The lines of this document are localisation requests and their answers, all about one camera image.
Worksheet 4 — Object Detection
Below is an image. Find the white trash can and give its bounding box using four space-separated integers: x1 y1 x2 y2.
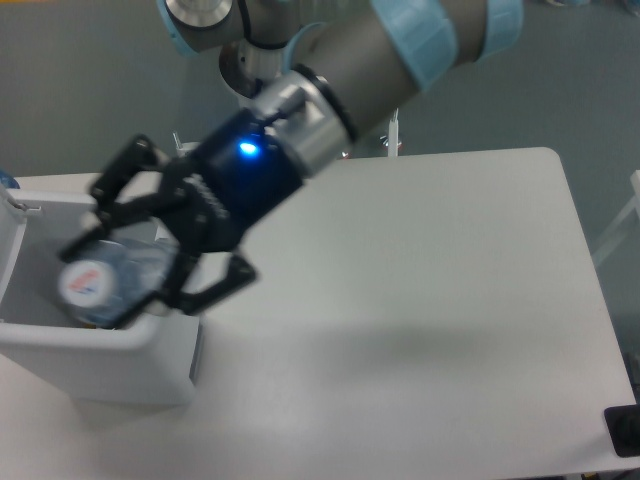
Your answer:
1 189 203 405

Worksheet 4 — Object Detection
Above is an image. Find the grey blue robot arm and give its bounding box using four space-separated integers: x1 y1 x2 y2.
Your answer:
58 1 524 329

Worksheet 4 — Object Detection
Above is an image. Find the white frame at right edge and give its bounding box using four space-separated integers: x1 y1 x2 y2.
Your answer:
591 170 639 268

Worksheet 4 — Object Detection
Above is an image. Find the black device at table edge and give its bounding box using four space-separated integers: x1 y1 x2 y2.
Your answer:
604 404 639 458

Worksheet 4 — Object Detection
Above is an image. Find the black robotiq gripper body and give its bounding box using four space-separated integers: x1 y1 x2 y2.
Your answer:
159 109 303 253

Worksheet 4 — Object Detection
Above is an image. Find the clear plastic water bottle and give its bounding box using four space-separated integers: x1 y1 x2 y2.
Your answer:
57 238 176 328

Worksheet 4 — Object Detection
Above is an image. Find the blue object at left edge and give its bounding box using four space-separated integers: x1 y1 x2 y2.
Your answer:
0 169 20 189

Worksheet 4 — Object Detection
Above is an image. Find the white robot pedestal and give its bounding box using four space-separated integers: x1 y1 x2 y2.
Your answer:
171 39 407 161

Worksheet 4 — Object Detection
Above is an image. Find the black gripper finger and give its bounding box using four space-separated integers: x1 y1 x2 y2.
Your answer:
58 133 189 262
104 249 257 329

